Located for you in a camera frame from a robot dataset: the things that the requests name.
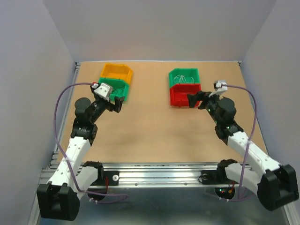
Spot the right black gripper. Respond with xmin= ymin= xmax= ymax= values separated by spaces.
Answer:
xmin=187 ymin=90 xmax=222 ymax=125

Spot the green plastic bin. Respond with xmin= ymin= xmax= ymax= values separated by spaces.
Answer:
xmin=168 ymin=68 xmax=200 ymax=88
xmin=99 ymin=77 xmax=129 ymax=102

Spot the red plastic bin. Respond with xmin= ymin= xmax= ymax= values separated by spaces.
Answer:
xmin=169 ymin=83 xmax=201 ymax=107

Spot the white wire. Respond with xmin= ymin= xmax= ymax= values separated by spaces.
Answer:
xmin=173 ymin=75 xmax=196 ymax=84

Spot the yellow plastic bin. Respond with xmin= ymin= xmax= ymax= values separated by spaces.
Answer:
xmin=100 ymin=63 xmax=133 ymax=84

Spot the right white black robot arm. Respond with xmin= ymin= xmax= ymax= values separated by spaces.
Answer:
xmin=187 ymin=91 xmax=299 ymax=211

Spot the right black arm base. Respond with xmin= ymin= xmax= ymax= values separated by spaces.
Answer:
xmin=198 ymin=168 xmax=241 ymax=185

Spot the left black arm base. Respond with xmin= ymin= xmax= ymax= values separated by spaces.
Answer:
xmin=91 ymin=170 xmax=120 ymax=186

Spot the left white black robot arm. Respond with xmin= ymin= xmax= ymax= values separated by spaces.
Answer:
xmin=37 ymin=96 xmax=125 ymax=221

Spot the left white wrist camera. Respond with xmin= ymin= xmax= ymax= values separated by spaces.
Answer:
xmin=90 ymin=82 xmax=113 ymax=102

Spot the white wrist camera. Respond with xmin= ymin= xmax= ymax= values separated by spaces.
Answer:
xmin=90 ymin=82 xmax=113 ymax=102
xmin=209 ymin=80 xmax=228 ymax=97

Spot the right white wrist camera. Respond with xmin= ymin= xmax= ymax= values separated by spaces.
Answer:
xmin=209 ymin=80 xmax=228 ymax=97

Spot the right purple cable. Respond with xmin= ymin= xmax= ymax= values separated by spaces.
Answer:
xmin=220 ymin=85 xmax=258 ymax=202

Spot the aluminium front rail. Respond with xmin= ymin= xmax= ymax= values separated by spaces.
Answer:
xmin=37 ymin=163 xmax=290 ymax=188

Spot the aluminium rail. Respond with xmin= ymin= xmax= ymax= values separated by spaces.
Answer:
xmin=48 ymin=62 xmax=81 ymax=169
xmin=37 ymin=163 xmax=290 ymax=188

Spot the aluminium left side rail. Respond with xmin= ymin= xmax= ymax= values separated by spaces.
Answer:
xmin=48 ymin=62 xmax=81 ymax=169

